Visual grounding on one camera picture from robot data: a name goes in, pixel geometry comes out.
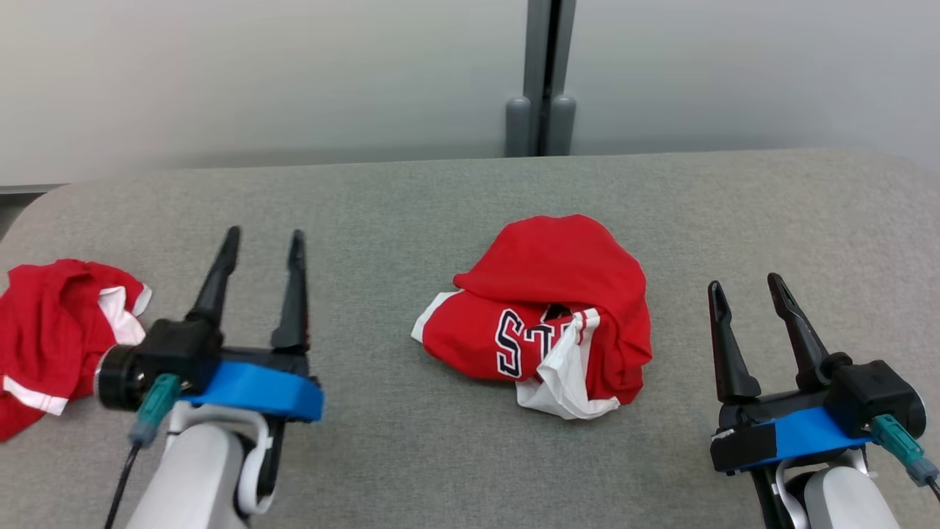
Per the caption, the teal plug left camera cable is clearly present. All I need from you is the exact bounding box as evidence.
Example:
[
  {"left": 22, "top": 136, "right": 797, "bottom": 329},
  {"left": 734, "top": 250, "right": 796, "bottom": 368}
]
[{"left": 105, "top": 373, "right": 182, "bottom": 529}]

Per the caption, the red shirt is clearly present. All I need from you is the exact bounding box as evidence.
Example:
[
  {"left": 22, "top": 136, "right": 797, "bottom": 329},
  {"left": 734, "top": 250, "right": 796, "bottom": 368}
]
[{"left": 0, "top": 258, "right": 153, "bottom": 442}]

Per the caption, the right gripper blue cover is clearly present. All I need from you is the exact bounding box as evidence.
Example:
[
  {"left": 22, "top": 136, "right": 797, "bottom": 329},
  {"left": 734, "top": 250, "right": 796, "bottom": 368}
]
[{"left": 707, "top": 273, "right": 875, "bottom": 475}]

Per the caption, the teal plug right camera cable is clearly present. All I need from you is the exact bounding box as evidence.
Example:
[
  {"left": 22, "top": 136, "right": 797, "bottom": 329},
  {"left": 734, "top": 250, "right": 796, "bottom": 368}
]
[{"left": 870, "top": 413, "right": 940, "bottom": 502}]

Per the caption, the red jersey with letters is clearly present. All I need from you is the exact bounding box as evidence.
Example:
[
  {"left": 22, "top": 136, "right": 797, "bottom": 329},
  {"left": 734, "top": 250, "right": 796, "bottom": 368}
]
[{"left": 411, "top": 214, "right": 654, "bottom": 421}]

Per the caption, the teal plug camera cable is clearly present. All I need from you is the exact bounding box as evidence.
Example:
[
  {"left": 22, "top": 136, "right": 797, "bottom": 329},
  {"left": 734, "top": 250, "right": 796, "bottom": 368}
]
[
  {"left": 870, "top": 413, "right": 940, "bottom": 502},
  {"left": 105, "top": 373, "right": 182, "bottom": 529}
]

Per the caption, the grey partition post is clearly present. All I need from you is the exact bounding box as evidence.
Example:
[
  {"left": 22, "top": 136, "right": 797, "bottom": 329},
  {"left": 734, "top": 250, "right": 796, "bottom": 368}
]
[{"left": 505, "top": 0, "right": 578, "bottom": 158}]

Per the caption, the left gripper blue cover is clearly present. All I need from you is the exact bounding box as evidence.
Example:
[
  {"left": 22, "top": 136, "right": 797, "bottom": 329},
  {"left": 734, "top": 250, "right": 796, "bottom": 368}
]
[{"left": 184, "top": 226, "right": 325, "bottom": 423}]

